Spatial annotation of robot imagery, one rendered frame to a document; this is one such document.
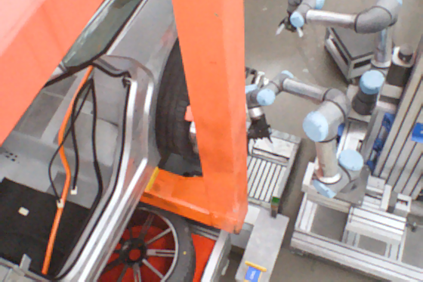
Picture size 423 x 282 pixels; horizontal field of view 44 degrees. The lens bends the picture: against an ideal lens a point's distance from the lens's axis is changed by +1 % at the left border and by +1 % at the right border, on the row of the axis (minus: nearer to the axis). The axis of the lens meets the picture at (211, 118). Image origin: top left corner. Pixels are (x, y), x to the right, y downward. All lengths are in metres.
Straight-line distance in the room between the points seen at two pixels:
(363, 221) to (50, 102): 1.74
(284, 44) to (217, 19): 2.86
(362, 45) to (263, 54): 0.81
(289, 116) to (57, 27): 3.18
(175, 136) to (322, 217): 1.12
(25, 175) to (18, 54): 2.27
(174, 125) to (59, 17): 1.91
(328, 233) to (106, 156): 1.43
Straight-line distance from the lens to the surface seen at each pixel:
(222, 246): 3.01
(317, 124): 2.14
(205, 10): 1.48
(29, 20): 0.76
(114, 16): 2.13
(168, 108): 2.66
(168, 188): 2.86
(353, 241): 3.25
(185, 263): 2.88
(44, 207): 2.85
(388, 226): 2.78
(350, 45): 3.91
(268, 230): 2.98
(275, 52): 4.27
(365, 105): 2.91
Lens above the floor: 3.22
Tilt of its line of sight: 56 degrees down
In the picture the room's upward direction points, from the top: 7 degrees counter-clockwise
